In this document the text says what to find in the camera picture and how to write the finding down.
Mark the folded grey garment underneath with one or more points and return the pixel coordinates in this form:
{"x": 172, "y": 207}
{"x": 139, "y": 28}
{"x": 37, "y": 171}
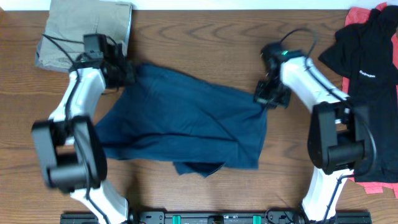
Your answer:
{"x": 41, "y": 65}

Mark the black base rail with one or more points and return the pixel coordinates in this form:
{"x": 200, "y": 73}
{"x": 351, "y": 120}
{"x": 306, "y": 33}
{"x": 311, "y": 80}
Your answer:
{"x": 217, "y": 218}

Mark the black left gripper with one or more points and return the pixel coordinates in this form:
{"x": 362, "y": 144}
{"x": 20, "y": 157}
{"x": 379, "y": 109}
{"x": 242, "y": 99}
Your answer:
{"x": 131, "y": 71}

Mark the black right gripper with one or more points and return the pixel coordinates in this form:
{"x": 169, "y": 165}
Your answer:
{"x": 262, "y": 96}

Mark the folded khaki shorts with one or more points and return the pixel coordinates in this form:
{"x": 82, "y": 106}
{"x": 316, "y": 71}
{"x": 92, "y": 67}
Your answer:
{"x": 70, "y": 20}

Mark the black t-shirt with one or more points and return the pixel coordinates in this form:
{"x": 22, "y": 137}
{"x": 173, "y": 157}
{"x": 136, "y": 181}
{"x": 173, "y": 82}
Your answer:
{"x": 363, "y": 53}

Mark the navy blue shorts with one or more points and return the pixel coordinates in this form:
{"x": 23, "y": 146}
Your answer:
{"x": 200, "y": 127}

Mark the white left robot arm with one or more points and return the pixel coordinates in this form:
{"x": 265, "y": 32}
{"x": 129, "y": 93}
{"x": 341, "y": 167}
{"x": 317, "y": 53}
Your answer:
{"x": 70, "y": 154}

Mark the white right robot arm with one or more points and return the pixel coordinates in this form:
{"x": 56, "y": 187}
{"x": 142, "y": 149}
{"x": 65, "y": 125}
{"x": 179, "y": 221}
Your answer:
{"x": 339, "y": 139}

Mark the red garment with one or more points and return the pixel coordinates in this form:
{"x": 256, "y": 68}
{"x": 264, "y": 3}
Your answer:
{"x": 358, "y": 15}

